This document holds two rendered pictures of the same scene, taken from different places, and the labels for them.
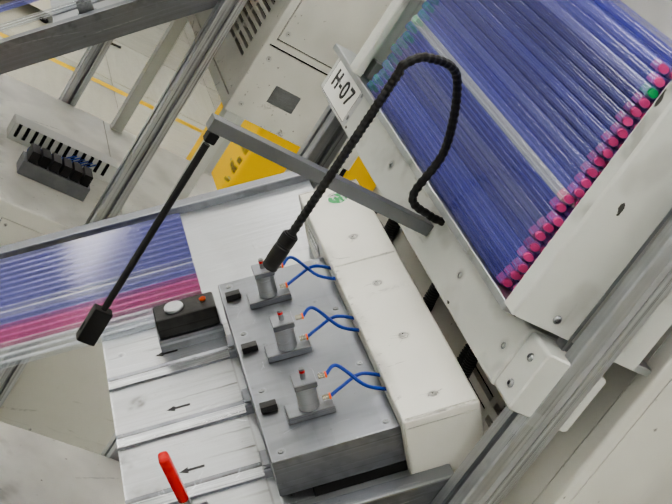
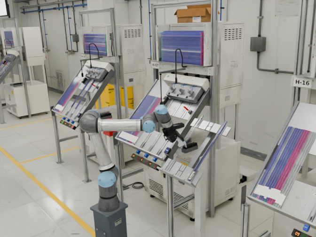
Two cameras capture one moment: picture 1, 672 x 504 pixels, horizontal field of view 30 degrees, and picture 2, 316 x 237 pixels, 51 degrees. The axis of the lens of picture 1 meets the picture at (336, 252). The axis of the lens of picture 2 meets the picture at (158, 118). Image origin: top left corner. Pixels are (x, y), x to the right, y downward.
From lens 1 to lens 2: 157 cm
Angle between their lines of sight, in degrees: 11
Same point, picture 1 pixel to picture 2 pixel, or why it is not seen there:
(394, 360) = (194, 82)
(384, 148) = (169, 66)
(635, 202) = (208, 47)
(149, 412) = (172, 111)
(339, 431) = (196, 92)
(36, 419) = (129, 154)
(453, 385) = (202, 79)
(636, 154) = (206, 42)
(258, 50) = (123, 75)
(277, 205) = (158, 84)
